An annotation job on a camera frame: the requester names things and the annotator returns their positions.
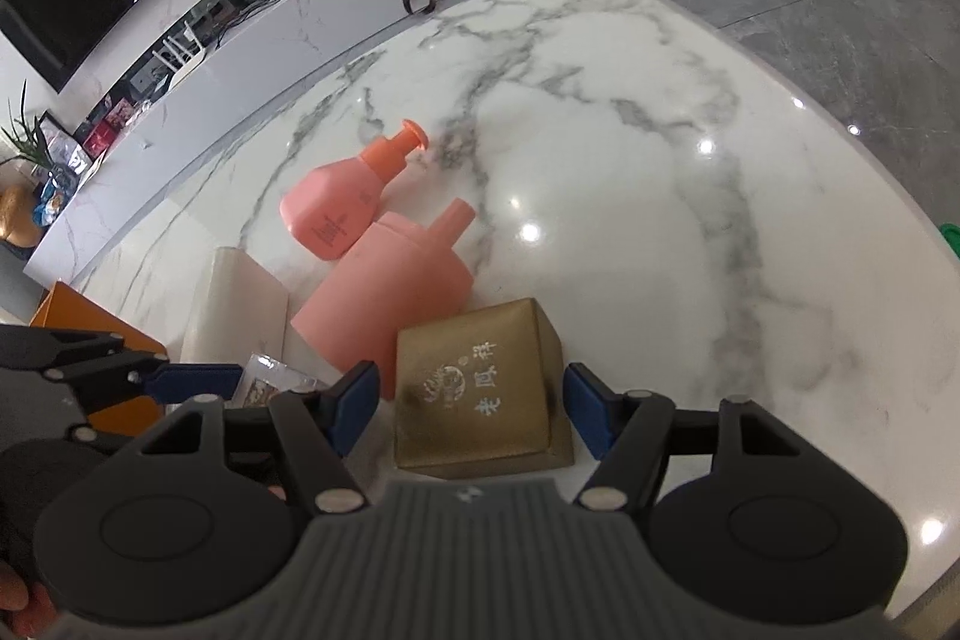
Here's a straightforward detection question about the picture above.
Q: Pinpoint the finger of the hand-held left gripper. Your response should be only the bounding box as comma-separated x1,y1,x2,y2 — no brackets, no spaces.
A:
0,323,245,432

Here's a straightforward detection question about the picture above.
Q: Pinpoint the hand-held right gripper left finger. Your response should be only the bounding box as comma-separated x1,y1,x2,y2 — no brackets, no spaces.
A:
136,360,378,514

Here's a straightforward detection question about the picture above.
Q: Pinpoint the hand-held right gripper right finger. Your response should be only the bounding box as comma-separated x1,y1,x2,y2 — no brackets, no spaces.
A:
562,361,797,513

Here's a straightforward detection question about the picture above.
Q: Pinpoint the white cylindrical tube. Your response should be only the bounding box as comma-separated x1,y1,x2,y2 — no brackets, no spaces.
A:
178,245,292,380

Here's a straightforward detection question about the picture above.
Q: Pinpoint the gold square box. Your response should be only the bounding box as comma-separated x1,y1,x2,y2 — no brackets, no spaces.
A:
394,298,577,480

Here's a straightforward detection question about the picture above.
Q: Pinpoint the large pink bottle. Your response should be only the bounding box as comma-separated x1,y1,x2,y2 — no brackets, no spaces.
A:
290,197,478,401

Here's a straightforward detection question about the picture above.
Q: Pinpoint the orange box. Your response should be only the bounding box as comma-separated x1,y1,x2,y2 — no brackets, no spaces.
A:
30,281,170,438

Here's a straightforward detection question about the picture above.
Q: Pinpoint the pink pump bottle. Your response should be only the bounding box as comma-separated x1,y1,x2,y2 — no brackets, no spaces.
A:
279,119,431,262

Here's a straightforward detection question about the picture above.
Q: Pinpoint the person's left hand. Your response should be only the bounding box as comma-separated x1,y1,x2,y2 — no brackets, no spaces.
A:
0,563,58,639

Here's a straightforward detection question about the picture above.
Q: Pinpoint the clear plastic packet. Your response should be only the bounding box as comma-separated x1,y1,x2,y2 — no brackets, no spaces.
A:
235,350,340,410

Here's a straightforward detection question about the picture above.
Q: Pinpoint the blue snack bag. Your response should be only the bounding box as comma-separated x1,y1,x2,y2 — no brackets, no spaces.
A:
40,170,81,223

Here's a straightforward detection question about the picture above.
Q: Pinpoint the gold vase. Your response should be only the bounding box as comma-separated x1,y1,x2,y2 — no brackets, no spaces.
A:
0,183,47,248

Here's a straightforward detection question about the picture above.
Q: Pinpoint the red box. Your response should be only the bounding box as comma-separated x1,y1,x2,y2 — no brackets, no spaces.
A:
80,122,115,159

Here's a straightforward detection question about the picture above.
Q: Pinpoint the green potted plant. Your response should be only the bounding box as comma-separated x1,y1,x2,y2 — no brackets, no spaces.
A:
0,80,59,178

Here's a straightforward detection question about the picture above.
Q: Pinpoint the white router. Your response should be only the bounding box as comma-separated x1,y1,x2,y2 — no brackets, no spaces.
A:
153,20,208,79

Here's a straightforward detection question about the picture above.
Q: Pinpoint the long white TV cabinet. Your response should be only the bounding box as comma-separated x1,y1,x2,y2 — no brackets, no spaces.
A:
22,0,572,294

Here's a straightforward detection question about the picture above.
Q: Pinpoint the black picture frame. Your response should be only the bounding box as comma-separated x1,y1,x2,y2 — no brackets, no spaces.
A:
37,110,77,163

